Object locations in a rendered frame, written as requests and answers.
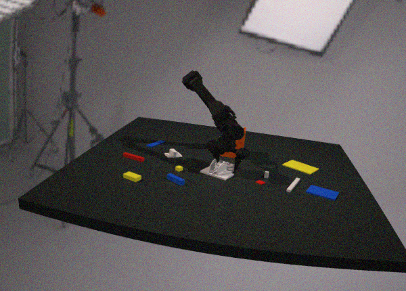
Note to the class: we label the yellow flat plate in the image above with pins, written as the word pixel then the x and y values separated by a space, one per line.
pixel 300 167

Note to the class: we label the white rectangular bar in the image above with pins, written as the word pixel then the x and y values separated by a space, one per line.
pixel 290 188

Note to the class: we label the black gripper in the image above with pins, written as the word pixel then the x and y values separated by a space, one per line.
pixel 241 153

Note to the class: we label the white housing plate with two holes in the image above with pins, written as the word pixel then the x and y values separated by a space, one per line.
pixel 230 164

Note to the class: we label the blue rectangular block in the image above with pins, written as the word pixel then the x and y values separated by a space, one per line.
pixel 175 179

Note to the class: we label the red flat bar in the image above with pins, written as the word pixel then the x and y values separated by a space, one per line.
pixel 131 156

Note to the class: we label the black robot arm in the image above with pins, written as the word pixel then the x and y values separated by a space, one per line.
pixel 220 113

